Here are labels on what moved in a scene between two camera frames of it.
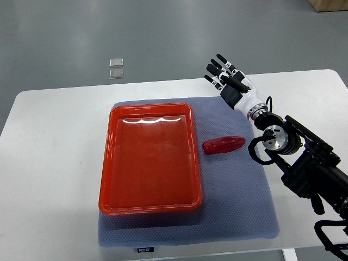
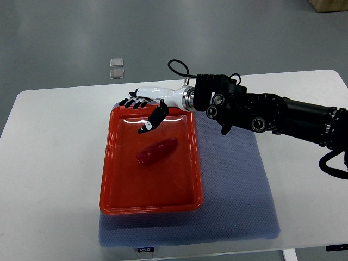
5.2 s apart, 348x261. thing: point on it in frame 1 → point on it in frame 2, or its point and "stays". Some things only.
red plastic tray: [150, 161] stays
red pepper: [222, 144] → [156, 151]
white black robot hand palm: [242, 102] → [182, 98]
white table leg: [290, 254] stays
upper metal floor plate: [116, 62] stays
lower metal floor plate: [116, 74] stays
